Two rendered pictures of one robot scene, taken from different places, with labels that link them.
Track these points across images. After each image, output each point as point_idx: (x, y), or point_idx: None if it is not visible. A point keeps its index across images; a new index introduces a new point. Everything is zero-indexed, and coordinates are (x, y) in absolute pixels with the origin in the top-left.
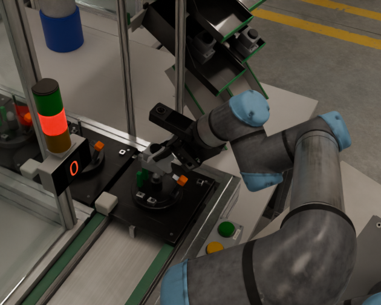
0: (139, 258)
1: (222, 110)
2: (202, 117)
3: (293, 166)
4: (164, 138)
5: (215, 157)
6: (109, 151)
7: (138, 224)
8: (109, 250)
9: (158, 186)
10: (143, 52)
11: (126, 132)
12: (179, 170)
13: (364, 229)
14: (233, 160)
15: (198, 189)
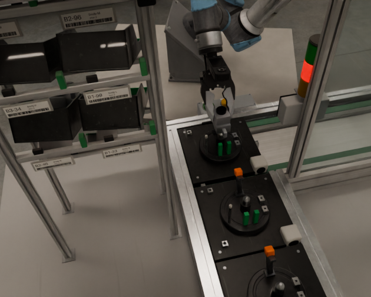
0: (263, 139)
1: (214, 13)
2: (213, 40)
3: None
4: (141, 221)
5: (134, 175)
6: (216, 202)
7: (252, 139)
8: (275, 155)
9: None
10: None
11: (159, 255)
12: (189, 150)
13: (172, 35)
14: (127, 164)
15: (194, 132)
